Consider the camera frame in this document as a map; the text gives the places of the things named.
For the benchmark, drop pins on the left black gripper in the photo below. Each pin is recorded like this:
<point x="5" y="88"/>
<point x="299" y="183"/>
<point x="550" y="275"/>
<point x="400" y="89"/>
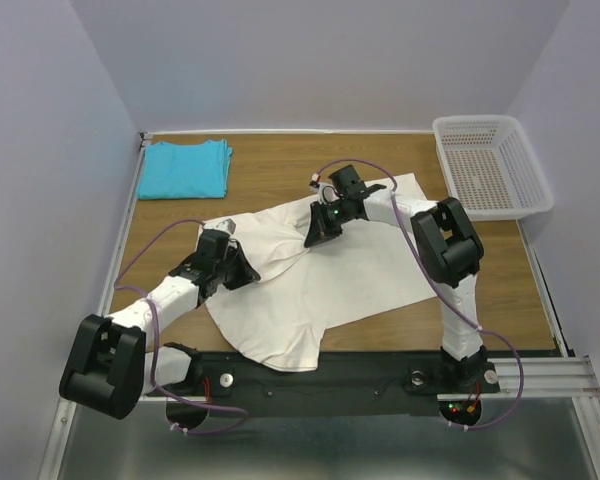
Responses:
<point x="246" y="274"/>

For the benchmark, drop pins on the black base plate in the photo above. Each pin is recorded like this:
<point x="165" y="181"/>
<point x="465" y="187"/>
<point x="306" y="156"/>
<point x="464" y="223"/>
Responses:
<point x="344" y="384"/>

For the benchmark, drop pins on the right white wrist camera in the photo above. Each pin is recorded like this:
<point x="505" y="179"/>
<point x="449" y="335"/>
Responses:
<point x="326" y="192"/>

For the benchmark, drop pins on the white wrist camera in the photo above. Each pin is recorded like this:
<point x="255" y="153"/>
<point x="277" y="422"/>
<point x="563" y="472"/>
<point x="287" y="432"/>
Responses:
<point x="326" y="192"/>
<point x="221" y="229"/>

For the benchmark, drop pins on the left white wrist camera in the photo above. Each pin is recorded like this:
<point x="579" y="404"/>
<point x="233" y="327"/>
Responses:
<point x="221" y="229"/>

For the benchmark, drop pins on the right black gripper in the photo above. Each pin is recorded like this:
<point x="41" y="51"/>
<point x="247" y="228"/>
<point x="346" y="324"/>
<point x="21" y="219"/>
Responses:
<point x="319" y="230"/>

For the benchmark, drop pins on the folded blue t-shirt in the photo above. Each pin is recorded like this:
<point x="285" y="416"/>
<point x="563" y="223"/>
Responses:
<point x="173" y="171"/>

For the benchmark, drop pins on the white t-shirt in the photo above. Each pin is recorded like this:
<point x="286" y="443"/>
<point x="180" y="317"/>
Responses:
<point x="280" y="320"/>

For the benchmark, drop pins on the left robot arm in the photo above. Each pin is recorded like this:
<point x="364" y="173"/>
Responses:
<point x="117" y="358"/>

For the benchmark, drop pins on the aluminium frame rail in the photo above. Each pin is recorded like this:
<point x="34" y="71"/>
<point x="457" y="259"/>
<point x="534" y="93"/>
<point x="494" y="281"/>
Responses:
<point x="352" y="419"/>

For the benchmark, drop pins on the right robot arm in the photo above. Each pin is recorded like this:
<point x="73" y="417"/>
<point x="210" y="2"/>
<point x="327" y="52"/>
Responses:
<point x="441" y="238"/>

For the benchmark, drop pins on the white plastic basket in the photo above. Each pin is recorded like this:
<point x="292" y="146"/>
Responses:
<point x="489" y="165"/>

